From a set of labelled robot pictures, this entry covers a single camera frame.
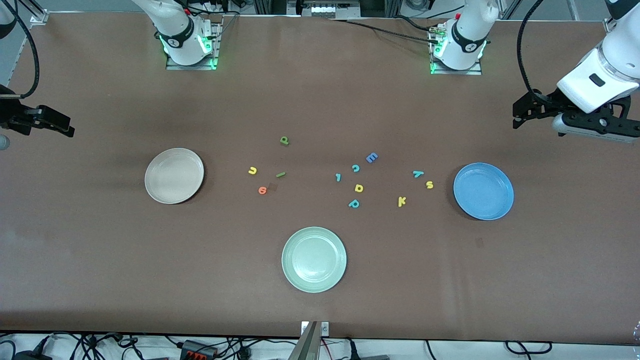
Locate grey metal camera pole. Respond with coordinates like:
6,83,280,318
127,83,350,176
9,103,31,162
287,321,321,360

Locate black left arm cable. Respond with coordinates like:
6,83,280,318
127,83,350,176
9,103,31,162
516,0,548,101

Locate black looped floor cable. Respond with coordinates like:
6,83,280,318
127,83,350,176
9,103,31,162
504,340,554,355

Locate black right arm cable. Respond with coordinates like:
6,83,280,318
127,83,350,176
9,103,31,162
0,0,41,99

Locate pale green round plate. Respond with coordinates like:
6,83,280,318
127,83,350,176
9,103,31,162
281,226,348,294

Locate blue round plate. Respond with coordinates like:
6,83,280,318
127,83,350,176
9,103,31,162
453,162,515,221

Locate thin black table cable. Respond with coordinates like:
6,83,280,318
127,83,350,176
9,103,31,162
330,18,442,45

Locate silver power strip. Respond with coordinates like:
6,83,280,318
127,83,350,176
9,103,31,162
300,0,362,20

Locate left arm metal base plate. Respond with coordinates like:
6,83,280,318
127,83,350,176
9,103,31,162
430,22,484,76

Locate beige brown round plate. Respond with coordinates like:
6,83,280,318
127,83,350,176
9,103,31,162
144,147,205,205

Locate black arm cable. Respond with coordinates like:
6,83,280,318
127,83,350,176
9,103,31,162
516,0,548,101
0,0,41,99

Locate white pole bracket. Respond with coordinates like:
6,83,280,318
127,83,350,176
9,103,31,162
301,321,330,337

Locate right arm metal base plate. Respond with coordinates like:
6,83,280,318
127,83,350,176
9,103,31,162
165,20,223,71

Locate orange black connector block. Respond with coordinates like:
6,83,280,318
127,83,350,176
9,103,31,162
180,340,219,359

